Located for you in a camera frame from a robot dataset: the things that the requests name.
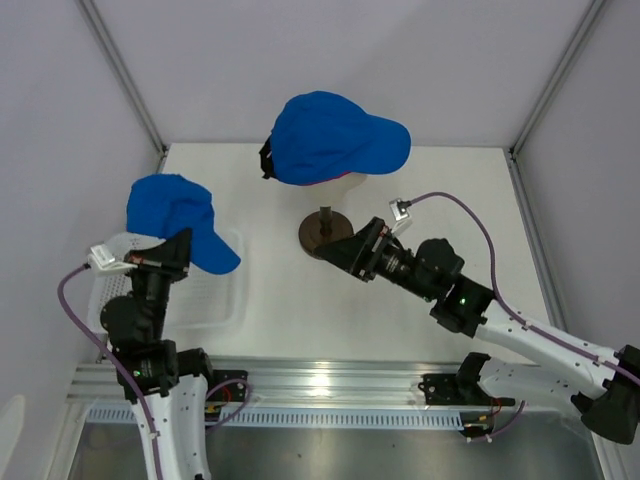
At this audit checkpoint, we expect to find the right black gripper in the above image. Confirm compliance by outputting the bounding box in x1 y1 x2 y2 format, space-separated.
313 218 436 303

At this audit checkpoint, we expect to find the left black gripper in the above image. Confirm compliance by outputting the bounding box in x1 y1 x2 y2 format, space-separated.
121 226 191 339

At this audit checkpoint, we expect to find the blue baseball cap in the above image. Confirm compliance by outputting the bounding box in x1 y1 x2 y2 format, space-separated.
126 174 241 275
259 90 411 186

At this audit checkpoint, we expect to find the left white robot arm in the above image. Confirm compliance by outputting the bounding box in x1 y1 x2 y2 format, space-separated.
100 228 216 479

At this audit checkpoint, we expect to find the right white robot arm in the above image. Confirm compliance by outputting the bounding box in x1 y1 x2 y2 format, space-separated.
314 217 639 445

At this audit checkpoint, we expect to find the dark round mannequin stand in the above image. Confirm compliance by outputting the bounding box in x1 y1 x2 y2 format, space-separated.
298 207 354 259

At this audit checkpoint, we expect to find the white plastic basket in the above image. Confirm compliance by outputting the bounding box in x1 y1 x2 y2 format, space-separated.
86 232 247 337

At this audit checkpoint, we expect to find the cream mannequin head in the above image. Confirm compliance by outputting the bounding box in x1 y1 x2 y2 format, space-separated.
298 173 368 212

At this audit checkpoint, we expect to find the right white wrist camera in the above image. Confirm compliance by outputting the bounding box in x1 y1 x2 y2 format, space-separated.
389 198 413 238

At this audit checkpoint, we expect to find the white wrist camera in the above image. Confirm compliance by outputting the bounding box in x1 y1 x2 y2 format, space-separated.
389 198 413 238
87 244 135 277

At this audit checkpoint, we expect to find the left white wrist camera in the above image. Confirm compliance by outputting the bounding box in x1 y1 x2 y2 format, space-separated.
87 244 135 277

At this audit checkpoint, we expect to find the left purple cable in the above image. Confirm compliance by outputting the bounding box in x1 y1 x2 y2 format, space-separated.
57 264 251 480

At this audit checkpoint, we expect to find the purple cable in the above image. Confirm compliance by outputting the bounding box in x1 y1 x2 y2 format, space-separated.
57 264 251 480
407 191 640 441

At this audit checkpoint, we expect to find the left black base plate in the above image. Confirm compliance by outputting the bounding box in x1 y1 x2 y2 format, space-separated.
206 369 249 403

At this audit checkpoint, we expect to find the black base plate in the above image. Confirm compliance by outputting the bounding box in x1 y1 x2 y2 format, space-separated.
206 369 249 403
418 373 516 407

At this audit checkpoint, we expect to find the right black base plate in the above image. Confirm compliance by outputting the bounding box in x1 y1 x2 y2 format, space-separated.
418 373 516 407

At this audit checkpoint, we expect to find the white slotted cable duct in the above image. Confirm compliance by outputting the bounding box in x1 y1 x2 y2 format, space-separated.
87 405 464 430

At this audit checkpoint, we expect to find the left aluminium frame post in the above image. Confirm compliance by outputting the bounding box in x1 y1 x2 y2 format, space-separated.
75 0 167 158

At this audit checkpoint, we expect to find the aluminium frame post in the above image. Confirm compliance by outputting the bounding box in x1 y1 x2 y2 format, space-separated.
507 0 609 156
75 0 167 158

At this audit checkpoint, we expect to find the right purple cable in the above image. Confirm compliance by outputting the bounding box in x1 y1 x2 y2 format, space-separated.
407 191 640 441

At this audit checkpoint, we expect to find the right aluminium frame post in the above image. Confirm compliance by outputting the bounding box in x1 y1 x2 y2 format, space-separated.
507 0 609 156

